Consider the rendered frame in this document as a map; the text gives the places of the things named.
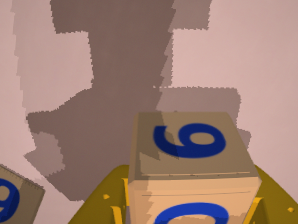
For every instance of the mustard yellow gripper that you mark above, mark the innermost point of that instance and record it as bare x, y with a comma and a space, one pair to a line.
107, 203

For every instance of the wooden letter block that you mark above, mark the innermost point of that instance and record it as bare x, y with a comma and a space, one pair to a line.
19, 199
189, 168

